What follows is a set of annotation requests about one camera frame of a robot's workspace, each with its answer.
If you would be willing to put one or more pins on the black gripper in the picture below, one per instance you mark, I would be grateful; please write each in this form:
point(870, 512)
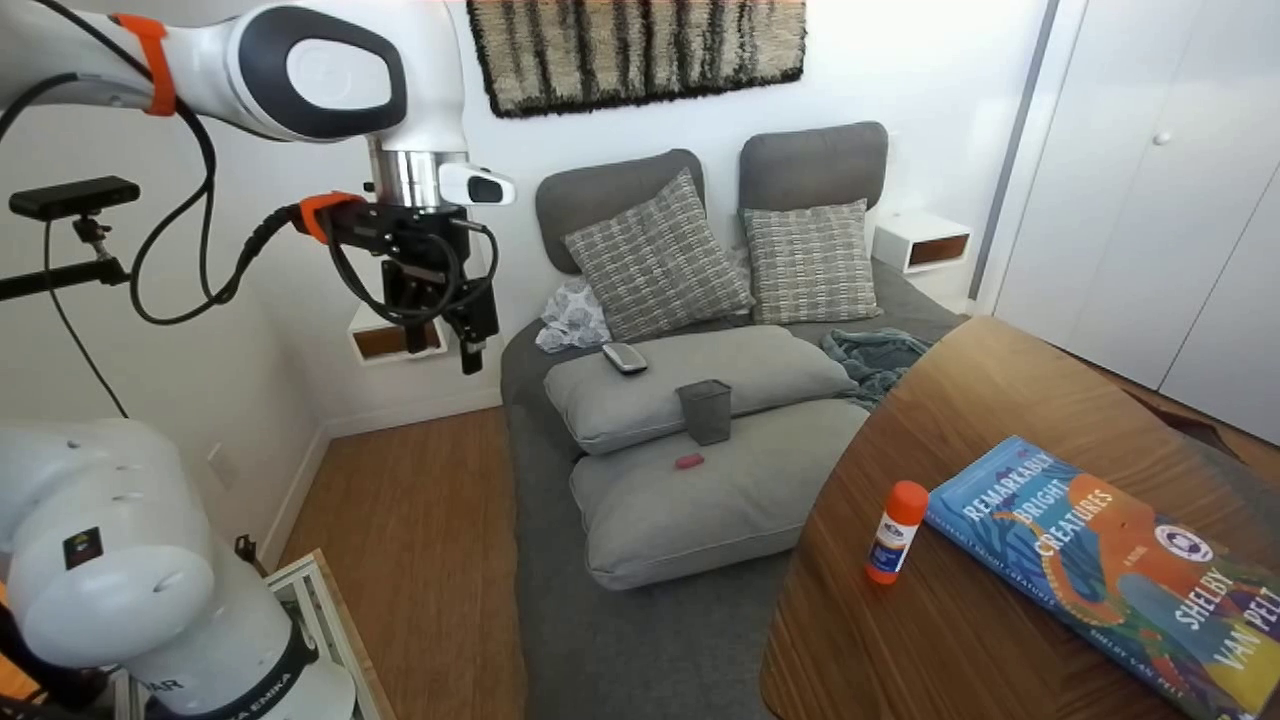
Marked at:
point(441, 285)

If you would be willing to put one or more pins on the orange capped glue stick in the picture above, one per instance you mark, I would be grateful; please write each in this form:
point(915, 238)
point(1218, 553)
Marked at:
point(893, 532)

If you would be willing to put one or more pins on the grey felt pen holder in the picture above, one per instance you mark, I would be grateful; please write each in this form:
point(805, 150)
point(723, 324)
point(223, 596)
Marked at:
point(706, 408)

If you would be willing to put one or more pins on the white crumpled cloth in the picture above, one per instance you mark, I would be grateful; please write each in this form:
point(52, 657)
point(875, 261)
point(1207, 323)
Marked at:
point(575, 323)

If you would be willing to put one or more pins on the grey remote control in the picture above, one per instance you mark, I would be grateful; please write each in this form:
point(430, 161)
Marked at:
point(625, 357)

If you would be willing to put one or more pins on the light grey flat cushion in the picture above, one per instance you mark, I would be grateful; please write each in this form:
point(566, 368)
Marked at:
point(640, 395)
point(695, 512)

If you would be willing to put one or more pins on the dark grey plaid pillow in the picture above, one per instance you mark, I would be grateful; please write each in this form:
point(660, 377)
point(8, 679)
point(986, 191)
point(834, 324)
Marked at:
point(660, 261)

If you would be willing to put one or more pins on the small red object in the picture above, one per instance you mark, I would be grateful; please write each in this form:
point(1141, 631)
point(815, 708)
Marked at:
point(691, 461)

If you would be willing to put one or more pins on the white framed panel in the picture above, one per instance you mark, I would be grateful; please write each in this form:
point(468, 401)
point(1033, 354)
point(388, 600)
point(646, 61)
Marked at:
point(333, 625)

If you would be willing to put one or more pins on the light grey plaid pillow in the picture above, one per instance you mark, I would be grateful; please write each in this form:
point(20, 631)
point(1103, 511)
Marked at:
point(815, 261)

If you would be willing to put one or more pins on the teal knitted blanket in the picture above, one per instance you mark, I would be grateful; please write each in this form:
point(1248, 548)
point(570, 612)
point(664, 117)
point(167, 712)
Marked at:
point(875, 361)

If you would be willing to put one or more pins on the blue colourful paperback book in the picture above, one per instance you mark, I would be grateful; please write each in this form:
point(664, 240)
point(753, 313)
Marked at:
point(1107, 563)

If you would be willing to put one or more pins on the white wardrobe doors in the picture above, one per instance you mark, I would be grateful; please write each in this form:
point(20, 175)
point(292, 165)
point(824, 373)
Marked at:
point(1147, 201)

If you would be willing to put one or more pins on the white wall shelf box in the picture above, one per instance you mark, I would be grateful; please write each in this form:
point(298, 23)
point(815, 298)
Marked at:
point(380, 343)
point(924, 240)

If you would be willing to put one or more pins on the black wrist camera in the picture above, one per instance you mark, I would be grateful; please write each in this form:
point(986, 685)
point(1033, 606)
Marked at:
point(393, 225)

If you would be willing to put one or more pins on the black wall plug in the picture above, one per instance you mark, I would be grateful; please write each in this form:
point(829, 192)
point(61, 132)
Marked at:
point(250, 548)

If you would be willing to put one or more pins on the shaggy woven wall hanging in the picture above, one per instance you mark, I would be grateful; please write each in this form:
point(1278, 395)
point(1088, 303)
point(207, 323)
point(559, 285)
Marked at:
point(640, 46)

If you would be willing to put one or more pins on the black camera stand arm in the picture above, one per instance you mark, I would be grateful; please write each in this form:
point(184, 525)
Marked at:
point(61, 277)

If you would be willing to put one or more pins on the black stereo camera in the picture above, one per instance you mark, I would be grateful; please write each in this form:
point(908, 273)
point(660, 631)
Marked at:
point(73, 197)

